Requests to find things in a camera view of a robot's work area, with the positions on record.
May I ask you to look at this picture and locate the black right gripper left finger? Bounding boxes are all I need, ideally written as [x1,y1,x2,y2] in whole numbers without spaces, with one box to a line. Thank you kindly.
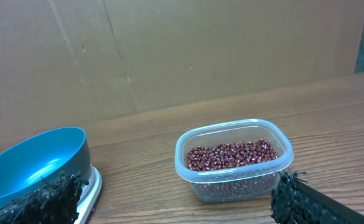
[0,172,89,224]

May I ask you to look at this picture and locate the red adzuki beans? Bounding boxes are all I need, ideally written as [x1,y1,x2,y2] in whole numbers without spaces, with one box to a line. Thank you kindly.
[185,139,278,172]

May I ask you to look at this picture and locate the teal metal bowl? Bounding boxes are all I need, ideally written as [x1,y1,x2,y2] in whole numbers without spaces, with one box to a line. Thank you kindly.
[0,127,91,208]

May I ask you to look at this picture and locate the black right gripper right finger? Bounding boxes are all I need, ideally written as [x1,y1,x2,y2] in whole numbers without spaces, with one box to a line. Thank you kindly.
[270,171,364,224]

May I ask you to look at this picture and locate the white digital kitchen scale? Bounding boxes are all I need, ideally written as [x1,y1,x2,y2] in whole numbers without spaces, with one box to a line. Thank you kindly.
[74,165,102,224]

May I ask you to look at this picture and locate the clear plastic container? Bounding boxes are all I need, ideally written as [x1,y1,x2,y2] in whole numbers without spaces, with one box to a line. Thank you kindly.
[175,119,294,203]

